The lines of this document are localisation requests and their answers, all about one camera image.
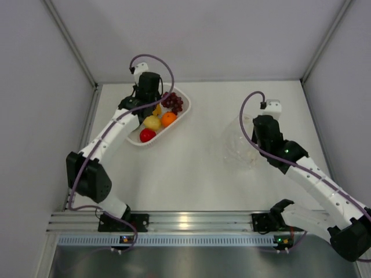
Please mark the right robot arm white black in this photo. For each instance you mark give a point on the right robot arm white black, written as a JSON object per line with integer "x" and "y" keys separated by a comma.
{"x": 346, "y": 223}

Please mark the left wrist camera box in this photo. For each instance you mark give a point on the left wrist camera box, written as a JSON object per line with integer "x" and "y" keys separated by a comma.
{"x": 138, "y": 69}

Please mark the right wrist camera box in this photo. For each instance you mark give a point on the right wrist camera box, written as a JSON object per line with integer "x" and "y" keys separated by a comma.
{"x": 272, "y": 108}

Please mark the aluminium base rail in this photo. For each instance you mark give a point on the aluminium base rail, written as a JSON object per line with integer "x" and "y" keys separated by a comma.
{"x": 155, "y": 221}

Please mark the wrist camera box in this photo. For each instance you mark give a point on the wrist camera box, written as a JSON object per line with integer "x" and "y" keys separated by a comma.
{"x": 272, "y": 108}
{"x": 138, "y": 69}

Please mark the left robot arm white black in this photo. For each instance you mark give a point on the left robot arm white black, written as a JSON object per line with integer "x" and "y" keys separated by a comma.
{"x": 86, "y": 174}

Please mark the white slotted cable duct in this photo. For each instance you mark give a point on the white slotted cable duct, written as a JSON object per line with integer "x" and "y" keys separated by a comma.
{"x": 169, "y": 240}

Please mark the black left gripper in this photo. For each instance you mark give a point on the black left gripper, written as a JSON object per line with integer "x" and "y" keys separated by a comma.
{"x": 158, "y": 97}

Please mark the yellow fake pear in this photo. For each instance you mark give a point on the yellow fake pear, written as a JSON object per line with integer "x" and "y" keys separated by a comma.
{"x": 152, "y": 122}

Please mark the orange fake fruit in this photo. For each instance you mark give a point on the orange fake fruit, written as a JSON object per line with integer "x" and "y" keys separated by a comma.
{"x": 168, "y": 118}

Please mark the aluminium corner frame post left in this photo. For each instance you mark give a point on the aluminium corner frame post left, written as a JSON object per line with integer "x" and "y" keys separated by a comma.
{"x": 52, "y": 10}

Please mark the aluminium corner frame post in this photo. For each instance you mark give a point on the aluminium corner frame post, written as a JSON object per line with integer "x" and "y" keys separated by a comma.
{"x": 52, "y": 10}
{"x": 327, "y": 38}

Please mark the clear zip top bag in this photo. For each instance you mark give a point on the clear zip top bag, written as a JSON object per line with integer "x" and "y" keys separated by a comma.
{"x": 237, "y": 152}

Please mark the red yellow fake apple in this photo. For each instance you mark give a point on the red yellow fake apple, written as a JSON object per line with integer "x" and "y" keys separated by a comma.
{"x": 147, "y": 135}

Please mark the aluminium corner frame post right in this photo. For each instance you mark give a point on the aluminium corner frame post right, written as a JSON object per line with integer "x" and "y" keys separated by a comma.
{"x": 327, "y": 38}

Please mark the purple fake grape bunch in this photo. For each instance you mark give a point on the purple fake grape bunch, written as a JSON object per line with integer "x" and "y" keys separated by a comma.
{"x": 173, "y": 103}

